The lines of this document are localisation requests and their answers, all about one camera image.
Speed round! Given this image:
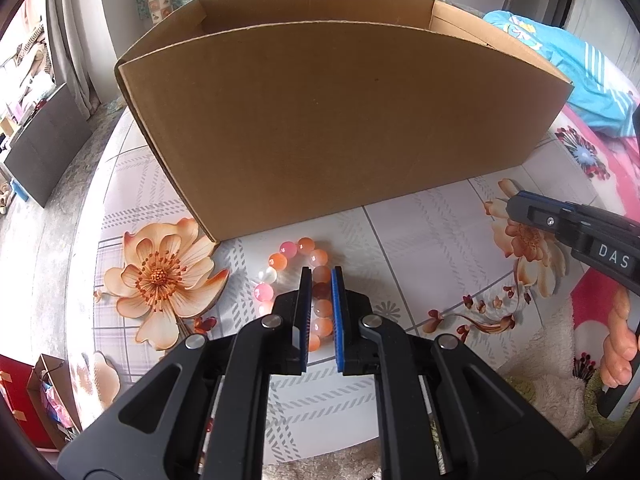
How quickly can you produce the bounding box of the pink floral blanket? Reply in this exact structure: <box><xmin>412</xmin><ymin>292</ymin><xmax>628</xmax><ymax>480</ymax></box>
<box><xmin>552</xmin><ymin>107</ymin><xmax>640</xmax><ymax>381</ymax></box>

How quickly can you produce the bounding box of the orange pink bead bracelet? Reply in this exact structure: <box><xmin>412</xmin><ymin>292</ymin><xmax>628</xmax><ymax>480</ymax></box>
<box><xmin>254</xmin><ymin>237</ymin><xmax>337</xmax><ymax>353</ymax></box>

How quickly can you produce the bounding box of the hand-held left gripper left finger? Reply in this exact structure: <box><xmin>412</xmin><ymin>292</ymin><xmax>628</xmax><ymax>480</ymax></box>
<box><xmin>56</xmin><ymin>266</ymin><xmax>313</xmax><ymax>480</ymax></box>

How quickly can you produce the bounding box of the red box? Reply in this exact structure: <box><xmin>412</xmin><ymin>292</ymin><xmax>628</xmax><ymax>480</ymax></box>
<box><xmin>0</xmin><ymin>354</ymin><xmax>56</xmax><ymax>451</ymax></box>

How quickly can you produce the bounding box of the green fluffy cloth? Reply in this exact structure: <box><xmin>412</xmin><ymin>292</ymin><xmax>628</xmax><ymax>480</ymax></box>
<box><xmin>507</xmin><ymin>372</ymin><xmax>616</xmax><ymax>436</ymax></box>

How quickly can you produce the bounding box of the small cardboard box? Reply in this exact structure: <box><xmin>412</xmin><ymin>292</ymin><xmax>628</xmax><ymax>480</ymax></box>
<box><xmin>27</xmin><ymin>354</ymin><xmax>83</xmax><ymax>448</ymax></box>

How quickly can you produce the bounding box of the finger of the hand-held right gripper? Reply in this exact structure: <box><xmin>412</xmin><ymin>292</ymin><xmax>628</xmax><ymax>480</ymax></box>
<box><xmin>517</xmin><ymin>190</ymin><xmax>640</xmax><ymax>233</ymax></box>
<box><xmin>506</xmin><ymin>195</ymin><xmax>576</xmax><ymax>248</ymax></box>

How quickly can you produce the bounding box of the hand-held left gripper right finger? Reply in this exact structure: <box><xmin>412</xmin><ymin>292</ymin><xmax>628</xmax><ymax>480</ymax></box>
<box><xmin>331</xmin><ymin>266</ymin><xmax>586</xmax><ymax>480</ymax></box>

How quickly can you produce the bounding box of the blue striped garment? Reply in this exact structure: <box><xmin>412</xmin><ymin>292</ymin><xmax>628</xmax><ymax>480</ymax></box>
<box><xmin>482</xmin><ymin>10</ymin><xmax>640</xmax><ymax>138</ymax></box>

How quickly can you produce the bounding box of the person's right hand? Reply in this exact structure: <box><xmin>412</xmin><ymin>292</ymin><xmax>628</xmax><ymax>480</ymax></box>
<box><xmin>599</xmin><ymin>290</ymin><xmax>640</xmax><ymax>388</ymax></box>

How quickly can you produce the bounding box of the white fluffy blanket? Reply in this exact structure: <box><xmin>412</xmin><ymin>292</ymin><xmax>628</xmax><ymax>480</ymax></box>
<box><xmin>260</xmin><ymin>305</ymin><xmax>608</xmax><ymax>480</ymax></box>

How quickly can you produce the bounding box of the dark cabinet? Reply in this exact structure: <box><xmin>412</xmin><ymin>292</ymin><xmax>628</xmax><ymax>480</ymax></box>
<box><xmin>2</xmin><ymin>81</ymin><xmax>93</xmax><ymax>208</ymax></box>

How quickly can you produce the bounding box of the grey curtain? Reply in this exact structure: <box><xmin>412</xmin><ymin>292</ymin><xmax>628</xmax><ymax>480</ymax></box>
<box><xmin>45</xmin><ymin>0</ymin><xmax>106</xmax><ymax>121</ymax></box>

